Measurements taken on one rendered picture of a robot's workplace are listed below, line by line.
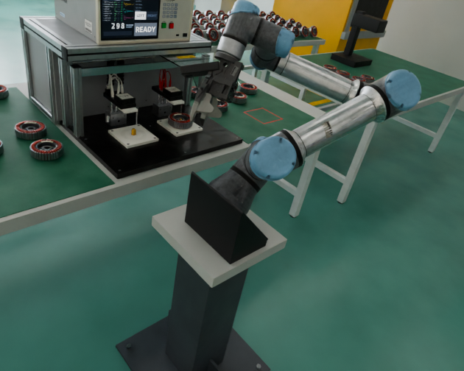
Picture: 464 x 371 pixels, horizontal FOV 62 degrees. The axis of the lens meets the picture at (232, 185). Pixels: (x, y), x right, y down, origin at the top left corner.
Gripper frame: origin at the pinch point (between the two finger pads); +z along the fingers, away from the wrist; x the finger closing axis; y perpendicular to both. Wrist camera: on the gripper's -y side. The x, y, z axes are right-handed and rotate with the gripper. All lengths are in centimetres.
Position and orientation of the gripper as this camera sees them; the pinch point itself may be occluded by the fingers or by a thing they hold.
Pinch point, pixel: (195, 121)
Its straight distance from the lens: 115.1
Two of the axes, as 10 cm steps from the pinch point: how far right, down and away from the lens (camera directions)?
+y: 9.1, 3.9, -1.6
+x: 2.0, -0.5, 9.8
